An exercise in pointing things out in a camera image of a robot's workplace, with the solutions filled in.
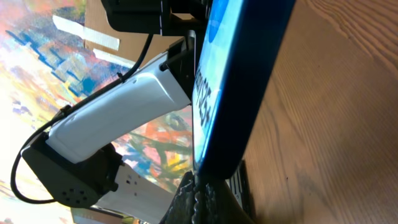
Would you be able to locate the colourful abstract painting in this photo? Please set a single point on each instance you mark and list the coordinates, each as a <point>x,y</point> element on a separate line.
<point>45,66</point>

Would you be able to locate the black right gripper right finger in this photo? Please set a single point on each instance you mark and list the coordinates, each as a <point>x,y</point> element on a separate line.
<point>221,206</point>

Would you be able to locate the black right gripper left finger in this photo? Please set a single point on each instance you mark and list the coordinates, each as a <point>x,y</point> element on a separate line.
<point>184,206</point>

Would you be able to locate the brown cardboard box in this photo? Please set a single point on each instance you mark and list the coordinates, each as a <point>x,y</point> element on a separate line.
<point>130,44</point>

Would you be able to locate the blue screen Galaxy smartphone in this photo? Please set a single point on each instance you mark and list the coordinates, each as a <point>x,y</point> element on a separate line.
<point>241,44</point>

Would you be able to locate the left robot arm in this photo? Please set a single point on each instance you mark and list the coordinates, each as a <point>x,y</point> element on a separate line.
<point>73,154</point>

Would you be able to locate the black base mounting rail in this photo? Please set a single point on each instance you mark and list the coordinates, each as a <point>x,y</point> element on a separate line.
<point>238,184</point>

